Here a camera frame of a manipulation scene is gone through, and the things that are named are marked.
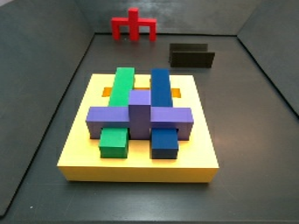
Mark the green long block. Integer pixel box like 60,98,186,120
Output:
98,67,135,158

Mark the blue long block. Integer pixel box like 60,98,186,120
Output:
151,68,179,159

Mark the purple three-legged block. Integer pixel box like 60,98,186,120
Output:
86,90,194,141

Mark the red three-legged block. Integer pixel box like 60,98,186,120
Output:
111,8,156,41

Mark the black U-shaped holder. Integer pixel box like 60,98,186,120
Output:
170,43,215,68

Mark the yellow base board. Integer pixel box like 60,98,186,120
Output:
57,74,219,183

